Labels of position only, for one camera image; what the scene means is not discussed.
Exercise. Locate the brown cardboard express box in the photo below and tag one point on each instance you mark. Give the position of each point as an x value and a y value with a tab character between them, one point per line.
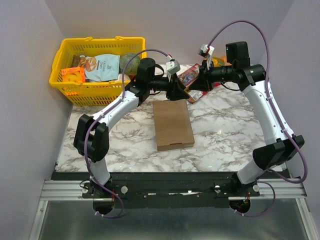
173	129

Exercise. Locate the orange yellow snack bag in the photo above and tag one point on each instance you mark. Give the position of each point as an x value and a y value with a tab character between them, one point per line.
219	61

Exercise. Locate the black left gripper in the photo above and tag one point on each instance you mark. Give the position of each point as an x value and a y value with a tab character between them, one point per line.
175	91

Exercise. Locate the yellow plastic shopping basket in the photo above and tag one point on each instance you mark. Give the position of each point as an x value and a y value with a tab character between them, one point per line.
89	93

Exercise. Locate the orange snack box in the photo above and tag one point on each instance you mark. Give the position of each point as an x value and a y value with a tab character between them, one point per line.
73	75

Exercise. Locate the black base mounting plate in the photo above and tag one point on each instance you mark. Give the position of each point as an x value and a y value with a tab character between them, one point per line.
164	190

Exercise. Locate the light blue chips bag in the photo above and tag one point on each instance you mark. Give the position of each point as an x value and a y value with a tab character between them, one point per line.
100	68

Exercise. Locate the green round melon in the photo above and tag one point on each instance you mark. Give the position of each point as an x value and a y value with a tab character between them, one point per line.
129	63

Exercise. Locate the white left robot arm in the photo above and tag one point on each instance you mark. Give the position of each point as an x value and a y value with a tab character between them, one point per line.
92	132

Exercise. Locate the aluminium rail frame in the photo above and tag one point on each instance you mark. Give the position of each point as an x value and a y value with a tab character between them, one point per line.
225	130

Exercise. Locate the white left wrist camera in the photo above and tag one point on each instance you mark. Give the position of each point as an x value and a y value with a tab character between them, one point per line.
172	66

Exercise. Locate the red snack bag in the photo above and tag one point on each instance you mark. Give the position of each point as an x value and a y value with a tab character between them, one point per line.
187	77

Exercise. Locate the beige round bun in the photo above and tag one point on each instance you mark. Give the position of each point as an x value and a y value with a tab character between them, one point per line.
123	76

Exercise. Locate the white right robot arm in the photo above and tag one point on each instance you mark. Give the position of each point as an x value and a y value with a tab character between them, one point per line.
281	143

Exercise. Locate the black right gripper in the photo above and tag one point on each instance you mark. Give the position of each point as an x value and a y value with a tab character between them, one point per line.
204	79

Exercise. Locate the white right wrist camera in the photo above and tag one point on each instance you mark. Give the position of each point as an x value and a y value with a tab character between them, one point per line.
206	51

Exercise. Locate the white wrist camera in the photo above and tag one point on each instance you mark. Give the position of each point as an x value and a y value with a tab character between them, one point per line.
172	66
206	51

